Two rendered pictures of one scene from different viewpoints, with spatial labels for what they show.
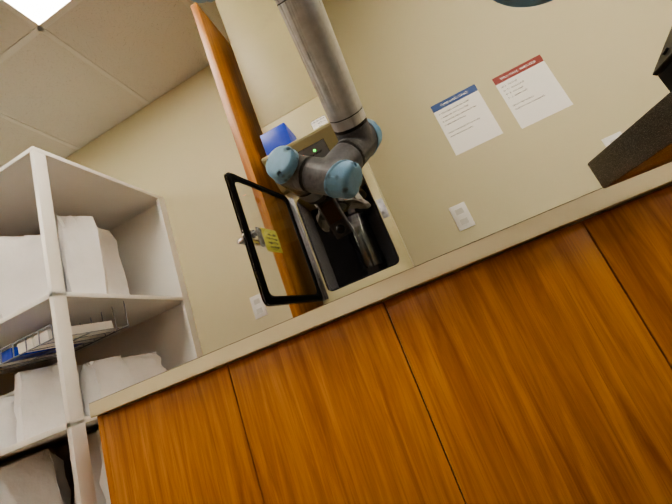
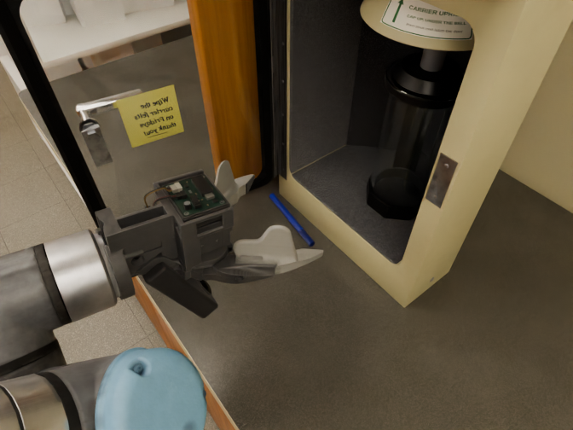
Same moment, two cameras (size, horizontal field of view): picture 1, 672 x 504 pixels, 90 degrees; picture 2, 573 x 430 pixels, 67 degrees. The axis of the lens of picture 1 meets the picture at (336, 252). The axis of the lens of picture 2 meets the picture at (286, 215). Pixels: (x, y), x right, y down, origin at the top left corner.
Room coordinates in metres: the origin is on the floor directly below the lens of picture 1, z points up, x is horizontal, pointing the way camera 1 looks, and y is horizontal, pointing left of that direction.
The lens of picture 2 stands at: (0.67, -0.28, 1.53)
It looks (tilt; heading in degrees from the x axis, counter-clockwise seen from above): 48 degrees down; 39
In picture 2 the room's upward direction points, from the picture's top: straight up
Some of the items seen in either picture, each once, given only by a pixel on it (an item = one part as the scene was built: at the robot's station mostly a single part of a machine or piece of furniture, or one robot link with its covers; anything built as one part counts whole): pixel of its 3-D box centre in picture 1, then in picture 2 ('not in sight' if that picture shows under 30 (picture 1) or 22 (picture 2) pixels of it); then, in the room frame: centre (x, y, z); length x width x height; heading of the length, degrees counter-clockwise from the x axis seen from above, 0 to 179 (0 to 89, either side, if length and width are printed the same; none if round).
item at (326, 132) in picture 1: (312, 156); not in sight; (1.03, -0.04, 1.46); 0.32 x 0.11 x 0.10; 77
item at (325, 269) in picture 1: (353, 235); (413, 93); (1.21, -0.08, 1.19); 0.26 x 0.24 x 0.35; 77
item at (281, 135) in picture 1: (281, 145); not in sight; (1.05, 0.04, 1.56); 0.10 x 0.10 x 0.09; 77
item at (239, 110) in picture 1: (270, 167); not in sight; (1.29, 0.13, 1.64); 0.49 x 0.03 x 1.40; 167
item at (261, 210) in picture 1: (277, 241); (172, 111); (0.96, 0.15, 1.19); 0.30 x 0.01 x 0.40; 158
